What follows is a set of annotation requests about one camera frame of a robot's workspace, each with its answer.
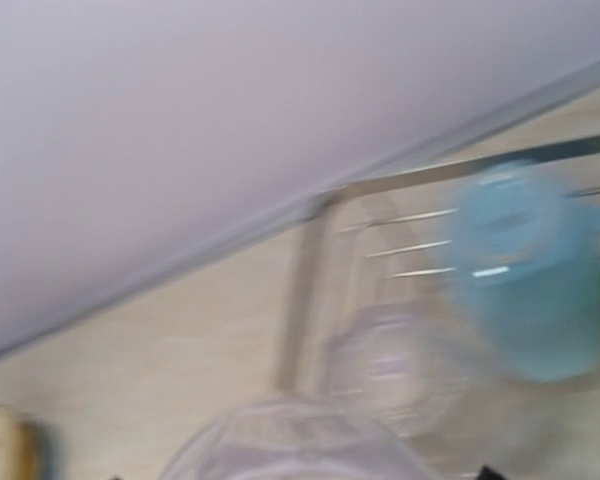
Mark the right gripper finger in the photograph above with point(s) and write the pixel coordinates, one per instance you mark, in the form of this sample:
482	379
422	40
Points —
488	472

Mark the clear drinking glass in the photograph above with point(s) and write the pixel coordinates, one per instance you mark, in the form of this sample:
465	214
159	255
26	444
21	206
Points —
387	364

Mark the light blue cup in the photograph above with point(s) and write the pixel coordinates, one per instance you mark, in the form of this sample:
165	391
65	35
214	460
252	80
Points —
525	255

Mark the beige plate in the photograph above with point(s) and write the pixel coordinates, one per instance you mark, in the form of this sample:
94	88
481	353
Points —
26	451

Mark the metal wire dish rack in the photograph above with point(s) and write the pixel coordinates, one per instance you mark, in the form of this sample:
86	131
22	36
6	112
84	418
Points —
350	209

